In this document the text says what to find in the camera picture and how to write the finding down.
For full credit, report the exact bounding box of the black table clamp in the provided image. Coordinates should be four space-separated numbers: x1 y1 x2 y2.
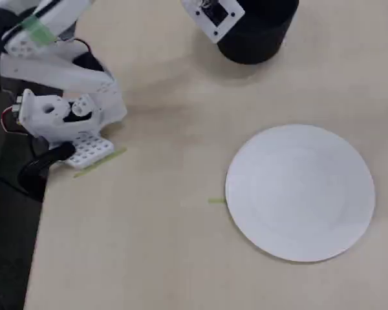
18 141 77 202

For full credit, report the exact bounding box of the white round plate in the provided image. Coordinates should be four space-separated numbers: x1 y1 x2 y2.
224 123 376 263

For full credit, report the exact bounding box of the green tape wrap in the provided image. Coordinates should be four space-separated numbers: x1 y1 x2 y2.
21 15 58 43

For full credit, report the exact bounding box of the red wire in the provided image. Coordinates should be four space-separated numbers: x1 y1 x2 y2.
0 107 29 136

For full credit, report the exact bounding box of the black round bin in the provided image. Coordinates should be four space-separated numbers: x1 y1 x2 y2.
215 0 300 65

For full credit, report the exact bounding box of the long green tape strip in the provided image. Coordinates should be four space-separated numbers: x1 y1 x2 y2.
72 147 128 179

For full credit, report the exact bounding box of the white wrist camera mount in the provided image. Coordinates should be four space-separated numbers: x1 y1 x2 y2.
180 0 246 45

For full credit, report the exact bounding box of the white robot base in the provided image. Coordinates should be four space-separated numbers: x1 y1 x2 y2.
12 77 129 170

